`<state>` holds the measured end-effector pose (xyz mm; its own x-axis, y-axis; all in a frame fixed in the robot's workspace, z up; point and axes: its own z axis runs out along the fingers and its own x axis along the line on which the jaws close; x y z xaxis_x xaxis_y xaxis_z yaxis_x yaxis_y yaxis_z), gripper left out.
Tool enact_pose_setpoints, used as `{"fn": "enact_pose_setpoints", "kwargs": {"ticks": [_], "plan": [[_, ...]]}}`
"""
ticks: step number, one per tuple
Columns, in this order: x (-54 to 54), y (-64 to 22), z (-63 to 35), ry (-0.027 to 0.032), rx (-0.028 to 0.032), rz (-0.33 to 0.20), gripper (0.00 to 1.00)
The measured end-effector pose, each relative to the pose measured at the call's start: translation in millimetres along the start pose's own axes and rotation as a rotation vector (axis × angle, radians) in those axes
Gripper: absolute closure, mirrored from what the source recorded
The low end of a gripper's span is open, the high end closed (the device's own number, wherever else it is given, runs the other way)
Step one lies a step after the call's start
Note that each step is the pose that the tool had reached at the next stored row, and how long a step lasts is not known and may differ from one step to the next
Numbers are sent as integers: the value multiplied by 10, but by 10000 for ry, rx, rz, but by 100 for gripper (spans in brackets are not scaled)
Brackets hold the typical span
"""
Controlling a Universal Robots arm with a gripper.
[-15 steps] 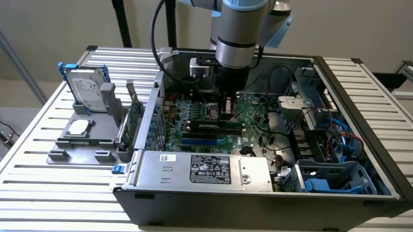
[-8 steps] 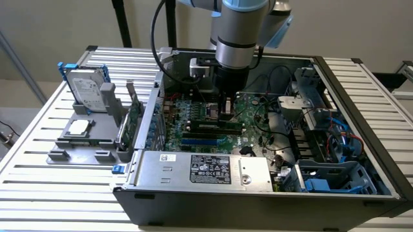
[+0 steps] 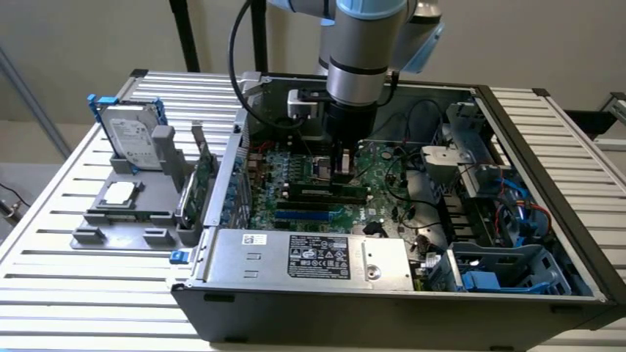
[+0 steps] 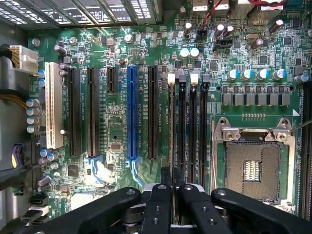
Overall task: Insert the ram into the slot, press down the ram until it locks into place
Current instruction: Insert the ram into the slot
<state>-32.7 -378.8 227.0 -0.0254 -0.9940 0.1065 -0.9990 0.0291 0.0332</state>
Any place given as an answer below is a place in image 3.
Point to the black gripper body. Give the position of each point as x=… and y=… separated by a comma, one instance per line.
x=349, y=119

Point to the black RAM module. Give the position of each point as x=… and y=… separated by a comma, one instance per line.
x=327, y=191

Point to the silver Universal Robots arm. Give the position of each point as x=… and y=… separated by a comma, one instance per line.
x=352, y=47

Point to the black RAM slot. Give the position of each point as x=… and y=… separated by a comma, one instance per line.
x=323, y=201

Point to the blue expansion slot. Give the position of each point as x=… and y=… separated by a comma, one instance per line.
x=303, y=215

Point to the CPU socket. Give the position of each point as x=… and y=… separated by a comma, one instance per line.
x=320, y=165

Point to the green motherboard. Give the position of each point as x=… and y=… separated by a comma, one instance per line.
x=312, y=190

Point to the grey drive cage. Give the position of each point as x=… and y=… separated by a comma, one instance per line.
x=468, y=146

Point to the black open PC case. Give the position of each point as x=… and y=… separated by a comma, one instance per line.
x=391, y=256

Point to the silver power supply unit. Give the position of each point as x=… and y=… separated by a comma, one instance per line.
x=303, y=256

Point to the green graphics card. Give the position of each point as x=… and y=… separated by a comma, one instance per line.
x=197, y=183

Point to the black vertical pole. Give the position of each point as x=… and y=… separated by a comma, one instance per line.
x=184, y=34

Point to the grey metal disk bay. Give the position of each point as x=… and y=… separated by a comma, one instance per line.
x=497, y=267

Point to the blue plastic clip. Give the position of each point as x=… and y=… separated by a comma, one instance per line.
x=178, y=256

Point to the silver hard disk drive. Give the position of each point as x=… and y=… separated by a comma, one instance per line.
x=130, y=141

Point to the grey parts rack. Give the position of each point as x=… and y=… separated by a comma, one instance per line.
x=132, y=205

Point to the silver CPU chip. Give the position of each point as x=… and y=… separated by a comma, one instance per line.
x=118, y=193

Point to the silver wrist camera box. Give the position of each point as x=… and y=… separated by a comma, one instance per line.
x=303, y=104

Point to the blue disk carrier frame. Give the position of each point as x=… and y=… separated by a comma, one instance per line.
x=146, y=106

